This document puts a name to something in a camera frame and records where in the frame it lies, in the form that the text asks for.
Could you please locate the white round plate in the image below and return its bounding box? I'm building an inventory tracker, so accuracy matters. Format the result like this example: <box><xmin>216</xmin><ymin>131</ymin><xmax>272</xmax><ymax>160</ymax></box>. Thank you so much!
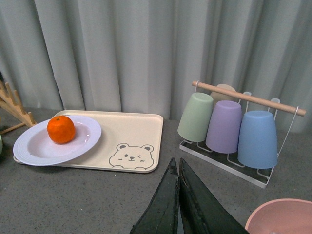
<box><xmin>13</xmin><ymin>115</ymin><xmax>102</xmax><ymax>166</ymax></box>

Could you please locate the wooden dish rack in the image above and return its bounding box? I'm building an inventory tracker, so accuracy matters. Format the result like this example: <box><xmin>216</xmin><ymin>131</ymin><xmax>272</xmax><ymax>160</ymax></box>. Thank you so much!
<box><xmin>0</xmin><ymin>81</ymin><xmax>37</xmax><ymax>135</ymax></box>

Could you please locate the beige cup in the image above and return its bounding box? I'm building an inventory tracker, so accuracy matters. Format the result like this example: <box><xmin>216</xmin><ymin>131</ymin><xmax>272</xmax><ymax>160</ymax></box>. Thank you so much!
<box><xmin>210</xmin><ymin>84</ymin><xmax>236</xmax><ymax>107</ymax></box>

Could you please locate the blue cup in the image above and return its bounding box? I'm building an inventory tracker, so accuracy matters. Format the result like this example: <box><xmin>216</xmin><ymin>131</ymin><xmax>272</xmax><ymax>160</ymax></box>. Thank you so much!
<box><xmin>238</xmin><ymin>111</ymin><xmax>278</xmax><ymax>169</ymax></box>

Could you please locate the orange mandarin fruit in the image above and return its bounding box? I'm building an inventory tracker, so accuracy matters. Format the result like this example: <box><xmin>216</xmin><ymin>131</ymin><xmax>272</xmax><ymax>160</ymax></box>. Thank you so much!
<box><xmin>46</xmin><ymin>116</ymin><xmax>76</xmax><ymax>144</ymax></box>

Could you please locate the grey curtain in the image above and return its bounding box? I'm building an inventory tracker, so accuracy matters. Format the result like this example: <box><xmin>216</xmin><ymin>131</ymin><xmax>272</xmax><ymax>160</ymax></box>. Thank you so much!
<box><xmin>0</xmin><ymin>0</ymin><xmax>312</xmax><ymax>133</ymax></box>

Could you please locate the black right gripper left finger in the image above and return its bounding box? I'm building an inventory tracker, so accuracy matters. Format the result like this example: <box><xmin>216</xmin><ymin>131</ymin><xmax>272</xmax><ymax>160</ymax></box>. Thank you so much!
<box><xmin>130</xmin><ymin>158</ymin><xmax>179</xmax><ymax>234</ymax></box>

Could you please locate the white cup rack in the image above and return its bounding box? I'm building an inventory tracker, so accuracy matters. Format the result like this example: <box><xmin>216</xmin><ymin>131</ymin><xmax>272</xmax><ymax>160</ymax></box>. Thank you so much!
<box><xmin>178</xmin><ymin>81</ymin><xmax>306</xmax><ymax>188</ymax></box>

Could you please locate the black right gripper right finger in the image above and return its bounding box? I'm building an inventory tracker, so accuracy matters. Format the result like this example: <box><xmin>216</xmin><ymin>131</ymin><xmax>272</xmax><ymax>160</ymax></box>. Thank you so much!
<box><xmin>179</xmin><ymin>158</ymin><xmax>248</xmax><ymax>234</ymax></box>

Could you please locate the pink bowl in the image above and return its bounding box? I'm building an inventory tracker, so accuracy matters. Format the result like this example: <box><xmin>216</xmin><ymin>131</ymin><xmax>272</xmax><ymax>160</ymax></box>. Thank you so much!
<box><xmin>245</xmin><ymin>198</ymin><xmax>312</xmax><ymax>234</ymax></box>

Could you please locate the green bowl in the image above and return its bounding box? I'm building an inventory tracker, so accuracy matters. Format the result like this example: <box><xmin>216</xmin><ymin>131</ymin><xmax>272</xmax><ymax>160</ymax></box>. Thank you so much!
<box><xmin>0</xmin><ymin>135</ymin><xmax>3</xmax><ymax>155</ymax></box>

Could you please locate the purple cup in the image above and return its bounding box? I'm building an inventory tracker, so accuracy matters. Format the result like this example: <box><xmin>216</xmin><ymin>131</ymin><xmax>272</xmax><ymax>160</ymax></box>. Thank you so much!
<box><xmin>206</xmin><ymin>100</ymin><xmax>242</xmax><ymax>154</ymax></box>

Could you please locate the beige bear tray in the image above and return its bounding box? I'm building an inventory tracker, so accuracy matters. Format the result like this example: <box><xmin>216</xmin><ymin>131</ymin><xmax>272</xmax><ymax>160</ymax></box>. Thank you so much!
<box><xmin>13</xmin><ymin>110</ymin><xmax>164</xmax><ymax>174</ymax></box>

